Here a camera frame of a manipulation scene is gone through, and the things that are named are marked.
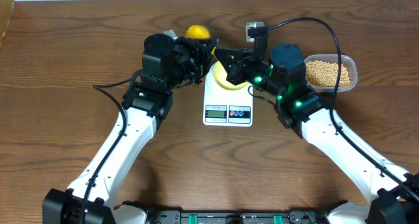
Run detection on yellow plastic scoop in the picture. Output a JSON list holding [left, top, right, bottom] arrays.
[[185, 25, 219, 55]]

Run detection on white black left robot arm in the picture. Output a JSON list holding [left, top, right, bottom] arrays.
[[42, 31, 219, 223]]

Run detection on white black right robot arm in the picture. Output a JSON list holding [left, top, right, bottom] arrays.
[[215, 44, 418, 223]]

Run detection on pale yellow bowl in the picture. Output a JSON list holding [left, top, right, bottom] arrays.
[[212, 60, 249, 91]]

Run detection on white digital kitchen scale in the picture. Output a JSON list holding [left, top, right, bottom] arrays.
[[202, 62, 253, 127]]

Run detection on soybeans in container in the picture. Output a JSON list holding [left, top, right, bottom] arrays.
[[306, 60, 339, 87]]

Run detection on clear plastic container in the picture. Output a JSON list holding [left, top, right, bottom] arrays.
[[304, 54, 358, 93]]

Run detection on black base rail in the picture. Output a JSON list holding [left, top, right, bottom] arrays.
[[113, 201, 338, 224]]

